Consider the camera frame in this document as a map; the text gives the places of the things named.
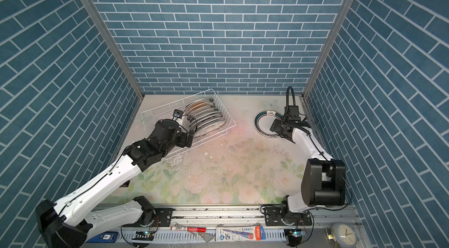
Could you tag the white wire dish rack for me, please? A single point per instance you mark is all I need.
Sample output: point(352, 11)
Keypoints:
point(152, 116)

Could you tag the small circuit board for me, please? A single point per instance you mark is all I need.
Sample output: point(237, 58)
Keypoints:
point(295, 233)
point(145, 235)

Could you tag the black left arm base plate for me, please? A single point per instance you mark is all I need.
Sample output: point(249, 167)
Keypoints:
point(158, 217)

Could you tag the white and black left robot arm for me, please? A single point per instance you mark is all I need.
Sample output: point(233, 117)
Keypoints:
point(72, 220)

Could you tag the white plate green rim text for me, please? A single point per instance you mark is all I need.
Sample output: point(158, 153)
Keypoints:
point(262, 125)

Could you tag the small circuit board left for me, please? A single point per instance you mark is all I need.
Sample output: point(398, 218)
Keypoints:
point(145, 235)

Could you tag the white analog clock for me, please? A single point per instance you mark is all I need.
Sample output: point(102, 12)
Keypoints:
point(341, 235)

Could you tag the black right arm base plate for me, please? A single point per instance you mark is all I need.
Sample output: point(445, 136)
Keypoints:
point(275, 216)

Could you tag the small circuit board right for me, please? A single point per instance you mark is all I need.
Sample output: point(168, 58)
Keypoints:
point(295, 233)

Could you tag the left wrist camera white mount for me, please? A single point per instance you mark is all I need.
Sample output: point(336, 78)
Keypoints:
point(177, 115)

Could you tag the aluminium rail frame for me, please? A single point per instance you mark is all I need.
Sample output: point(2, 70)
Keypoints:
point(213, 216)

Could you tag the white slotted cable duct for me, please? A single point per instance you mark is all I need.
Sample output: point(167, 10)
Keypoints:
point(171, 236)

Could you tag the blue white red box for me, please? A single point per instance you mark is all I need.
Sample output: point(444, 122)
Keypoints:
point(240, 234)

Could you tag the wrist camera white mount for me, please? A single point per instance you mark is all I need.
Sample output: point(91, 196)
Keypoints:
point(291, 111)
point(177, 115)

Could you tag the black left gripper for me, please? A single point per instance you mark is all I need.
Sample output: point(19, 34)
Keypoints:
point(184, 141)

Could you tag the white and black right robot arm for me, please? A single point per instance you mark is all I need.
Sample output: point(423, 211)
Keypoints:
point(323, 182)

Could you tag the red marker pen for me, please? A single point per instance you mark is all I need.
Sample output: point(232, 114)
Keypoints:
point(188, 229)

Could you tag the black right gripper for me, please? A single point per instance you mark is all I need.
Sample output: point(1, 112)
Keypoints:
point(279, 123)

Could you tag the blue black handheld device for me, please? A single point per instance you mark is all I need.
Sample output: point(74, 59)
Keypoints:
point(106, 237)

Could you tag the white plate green red rim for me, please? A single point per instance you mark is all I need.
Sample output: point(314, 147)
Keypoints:
point(271, 113)

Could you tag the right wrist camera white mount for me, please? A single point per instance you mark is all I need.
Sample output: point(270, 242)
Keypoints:
point(291, 111)

